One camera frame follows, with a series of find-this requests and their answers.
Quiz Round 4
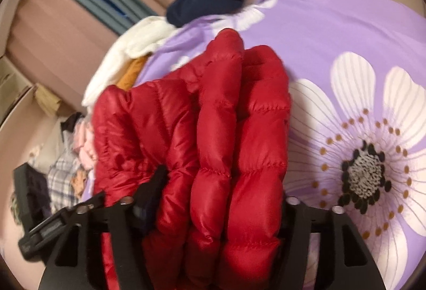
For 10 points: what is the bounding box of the orange garment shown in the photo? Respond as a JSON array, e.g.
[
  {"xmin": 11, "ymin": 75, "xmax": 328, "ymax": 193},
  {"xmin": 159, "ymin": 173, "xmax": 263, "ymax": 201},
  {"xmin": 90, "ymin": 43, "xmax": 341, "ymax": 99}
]
[{"xmin": 116, "ymin": 55, "xmax": 149, "ymax": 91}]

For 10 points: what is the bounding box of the dark cloth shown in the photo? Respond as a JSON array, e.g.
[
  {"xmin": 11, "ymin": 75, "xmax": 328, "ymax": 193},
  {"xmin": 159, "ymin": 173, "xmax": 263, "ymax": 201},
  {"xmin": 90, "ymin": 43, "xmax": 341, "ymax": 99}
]
[{"xmin": 60, "ymin": 112, "xmax": 85, "ymax": 144}]

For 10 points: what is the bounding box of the white fleece garment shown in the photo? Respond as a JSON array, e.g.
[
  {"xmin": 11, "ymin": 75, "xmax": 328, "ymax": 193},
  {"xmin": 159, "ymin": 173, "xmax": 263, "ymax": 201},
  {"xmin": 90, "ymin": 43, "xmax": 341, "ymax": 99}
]
[{"xmin": 81, "ymin": 15, "xmax": 177, "ymax": 107}]

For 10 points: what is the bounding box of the red puffer jacket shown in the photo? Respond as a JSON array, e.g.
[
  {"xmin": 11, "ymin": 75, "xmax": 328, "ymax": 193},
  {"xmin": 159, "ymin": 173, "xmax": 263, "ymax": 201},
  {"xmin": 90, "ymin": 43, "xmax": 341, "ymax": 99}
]
[{"xmin": 91, "ymin": 28, "xmax": 292, "ymax": 290}]

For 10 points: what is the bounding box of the black case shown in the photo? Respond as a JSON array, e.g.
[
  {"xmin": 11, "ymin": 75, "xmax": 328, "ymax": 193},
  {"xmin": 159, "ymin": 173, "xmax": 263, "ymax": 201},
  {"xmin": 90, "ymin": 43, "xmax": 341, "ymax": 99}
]
[{"xmin": 13, "ymin": 163, "xmax": 52, "ymax": 231}]

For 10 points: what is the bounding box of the pinkish beige curtain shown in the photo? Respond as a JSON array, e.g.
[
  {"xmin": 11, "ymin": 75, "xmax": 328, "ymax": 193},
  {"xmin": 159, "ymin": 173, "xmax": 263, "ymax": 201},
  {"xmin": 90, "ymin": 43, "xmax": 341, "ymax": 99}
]
[{"xmin": 0, "ymin": 0, "xmax": 267, "ymax": 117}]

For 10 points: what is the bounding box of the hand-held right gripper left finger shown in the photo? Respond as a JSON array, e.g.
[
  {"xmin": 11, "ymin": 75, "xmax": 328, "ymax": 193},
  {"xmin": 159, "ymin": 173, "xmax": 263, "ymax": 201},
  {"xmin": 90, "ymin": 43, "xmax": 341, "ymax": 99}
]
[{"xmin": 38, "ymin": 165, "xmax": 169, "ymax": 290}]

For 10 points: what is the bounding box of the plaid cloth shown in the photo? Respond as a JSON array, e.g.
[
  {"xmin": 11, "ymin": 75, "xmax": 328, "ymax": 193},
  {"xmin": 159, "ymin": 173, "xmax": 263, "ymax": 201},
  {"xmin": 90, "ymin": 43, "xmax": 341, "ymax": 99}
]
[{"xmin": 47, "ymin": 150, "xmax": 83, "ymax": 209}]

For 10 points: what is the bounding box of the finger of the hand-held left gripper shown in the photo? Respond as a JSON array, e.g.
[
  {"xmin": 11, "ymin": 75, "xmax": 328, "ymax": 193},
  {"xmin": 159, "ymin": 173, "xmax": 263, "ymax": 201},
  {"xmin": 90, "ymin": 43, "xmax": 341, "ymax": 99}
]
[{"xmin": 18, "ymin": 192, "xmax": 105, "ymax": 257}]

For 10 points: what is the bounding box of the cardboard box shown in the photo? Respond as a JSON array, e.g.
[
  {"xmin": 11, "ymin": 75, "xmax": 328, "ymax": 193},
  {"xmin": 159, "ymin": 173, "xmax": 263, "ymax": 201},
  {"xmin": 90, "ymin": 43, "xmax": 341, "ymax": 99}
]
[{"xmin": 0, "ymin": 55, "xmax": 35, "ymax": 132}]

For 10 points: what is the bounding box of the pink garment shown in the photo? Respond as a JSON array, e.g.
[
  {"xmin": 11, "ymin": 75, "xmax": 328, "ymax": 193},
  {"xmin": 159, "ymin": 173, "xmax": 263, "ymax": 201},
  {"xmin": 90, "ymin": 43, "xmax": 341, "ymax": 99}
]
[{"xmin": 74, "ymin": 122, "xmax": 99, "ymax": 172}]

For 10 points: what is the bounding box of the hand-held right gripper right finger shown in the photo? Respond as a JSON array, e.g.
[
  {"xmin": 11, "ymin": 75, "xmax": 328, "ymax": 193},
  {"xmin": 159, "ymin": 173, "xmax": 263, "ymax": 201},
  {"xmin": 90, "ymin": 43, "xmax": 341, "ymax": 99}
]
[{"xmin": 282, "ymin": 197, "xmax": 387, "ymax": 290}]

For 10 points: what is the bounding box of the purple floral bedsheet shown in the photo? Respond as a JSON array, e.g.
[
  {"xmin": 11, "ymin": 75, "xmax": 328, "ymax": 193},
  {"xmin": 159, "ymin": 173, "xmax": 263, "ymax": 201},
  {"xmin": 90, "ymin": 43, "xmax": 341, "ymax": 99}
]
[{"xmin": 81, "ymin": 0, "xmax": 426, "ymax": 290}]

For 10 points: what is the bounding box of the tan cloth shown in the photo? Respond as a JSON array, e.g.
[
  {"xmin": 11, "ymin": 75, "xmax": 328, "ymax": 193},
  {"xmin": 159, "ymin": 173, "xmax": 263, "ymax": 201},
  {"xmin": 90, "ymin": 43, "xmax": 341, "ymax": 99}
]
[{"xmin": 71, "ymin": 168, "xmax": 89, "ymax": 198}]

